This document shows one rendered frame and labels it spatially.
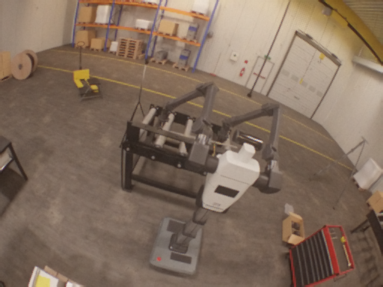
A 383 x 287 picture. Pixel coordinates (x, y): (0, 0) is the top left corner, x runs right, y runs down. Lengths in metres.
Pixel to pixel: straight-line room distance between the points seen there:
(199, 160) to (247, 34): 10.08
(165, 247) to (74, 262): 1.12
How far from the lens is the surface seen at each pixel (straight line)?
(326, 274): 2.53
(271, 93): 11.53
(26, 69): 7.20
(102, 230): 2.31
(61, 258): 2.33
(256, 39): 10.74
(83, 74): 6.10
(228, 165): 0.82
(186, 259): 2.01
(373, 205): 8.54
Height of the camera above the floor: 2.15
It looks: 36 degrees down
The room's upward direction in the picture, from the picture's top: 21 degrees clockwise
